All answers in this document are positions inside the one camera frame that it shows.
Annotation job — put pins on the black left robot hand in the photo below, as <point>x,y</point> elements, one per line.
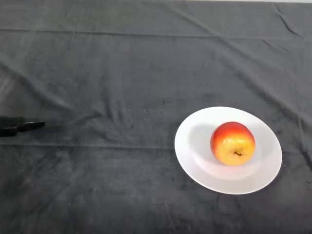
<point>14,125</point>

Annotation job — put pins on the red yellow apple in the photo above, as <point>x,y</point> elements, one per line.
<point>232,143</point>

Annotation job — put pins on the white round plate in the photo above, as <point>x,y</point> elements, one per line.
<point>195,151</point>

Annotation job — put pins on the black table cloth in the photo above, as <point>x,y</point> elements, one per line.
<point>122,73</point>

